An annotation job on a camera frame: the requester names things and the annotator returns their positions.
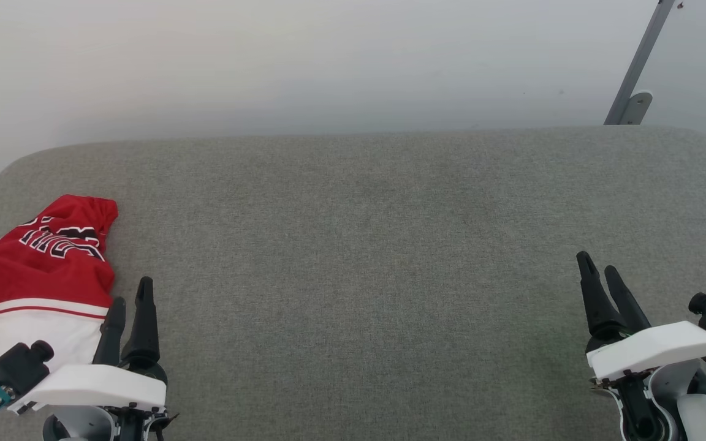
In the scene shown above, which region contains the grey metal pole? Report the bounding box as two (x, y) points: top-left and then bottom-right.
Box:
(603, 0), (678, 126)

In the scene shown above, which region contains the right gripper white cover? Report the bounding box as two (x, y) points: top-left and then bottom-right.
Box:
(577, 251), (706, 441)

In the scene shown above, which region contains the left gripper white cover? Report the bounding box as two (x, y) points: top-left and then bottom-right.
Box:
(9, 277), (176, 441)

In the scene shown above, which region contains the red and white jersey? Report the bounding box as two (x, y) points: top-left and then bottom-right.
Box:
(0, 194), (119, 371)

